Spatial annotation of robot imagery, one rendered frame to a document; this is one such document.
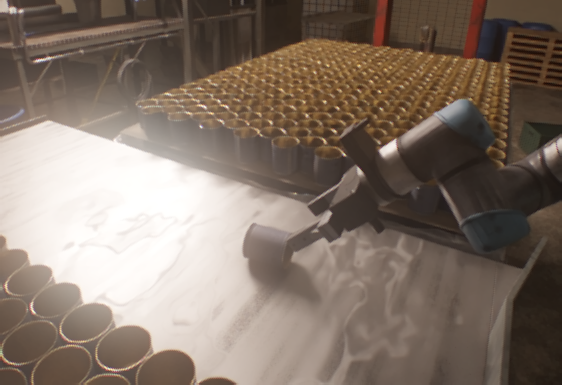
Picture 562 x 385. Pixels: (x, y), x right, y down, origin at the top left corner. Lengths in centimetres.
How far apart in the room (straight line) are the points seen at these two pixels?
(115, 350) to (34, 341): 12
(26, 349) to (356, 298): 50
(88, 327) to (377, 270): 49
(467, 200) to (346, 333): 28
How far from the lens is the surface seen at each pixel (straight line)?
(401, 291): 73
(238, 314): 66
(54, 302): 69
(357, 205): 55
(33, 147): 140
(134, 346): 60
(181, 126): 116
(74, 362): 60
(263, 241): 70
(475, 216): 52
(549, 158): 60
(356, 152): 55
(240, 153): 104
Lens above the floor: 157
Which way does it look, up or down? 26 degrees down
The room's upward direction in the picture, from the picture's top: 1 degrees clockwise
